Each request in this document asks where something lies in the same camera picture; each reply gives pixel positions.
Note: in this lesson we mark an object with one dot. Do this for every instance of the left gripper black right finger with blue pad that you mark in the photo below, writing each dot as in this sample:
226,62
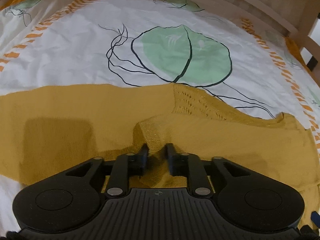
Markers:
192,168

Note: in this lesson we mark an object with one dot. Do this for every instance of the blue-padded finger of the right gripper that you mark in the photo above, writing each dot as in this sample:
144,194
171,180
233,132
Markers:
315,218

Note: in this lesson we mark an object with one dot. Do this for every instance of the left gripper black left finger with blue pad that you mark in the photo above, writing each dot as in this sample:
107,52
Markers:
122,169

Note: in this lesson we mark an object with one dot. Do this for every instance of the mustard yellow knit sweater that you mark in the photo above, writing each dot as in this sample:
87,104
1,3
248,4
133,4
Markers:
50,129

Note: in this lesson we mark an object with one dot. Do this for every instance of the white leaf-print duvet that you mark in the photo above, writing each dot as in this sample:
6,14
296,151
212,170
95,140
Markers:
235,59

